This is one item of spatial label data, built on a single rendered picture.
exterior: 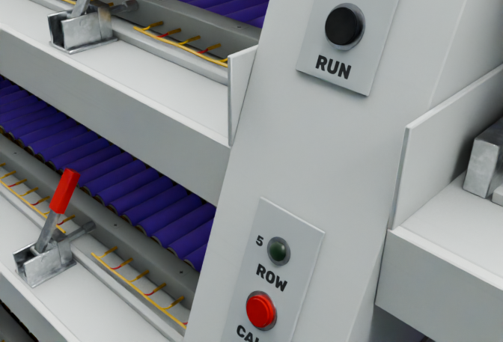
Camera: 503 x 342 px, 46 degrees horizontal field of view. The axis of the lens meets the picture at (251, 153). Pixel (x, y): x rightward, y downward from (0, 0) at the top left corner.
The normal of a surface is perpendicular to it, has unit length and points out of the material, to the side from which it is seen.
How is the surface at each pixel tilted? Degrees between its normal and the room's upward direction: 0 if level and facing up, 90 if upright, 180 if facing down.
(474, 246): 19
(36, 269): 90
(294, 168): 90
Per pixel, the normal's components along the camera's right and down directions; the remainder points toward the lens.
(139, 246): 0.02, -0.85
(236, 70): 0.72, 0.37
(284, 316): -0.64, 0.07
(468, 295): -0.69, 0.37
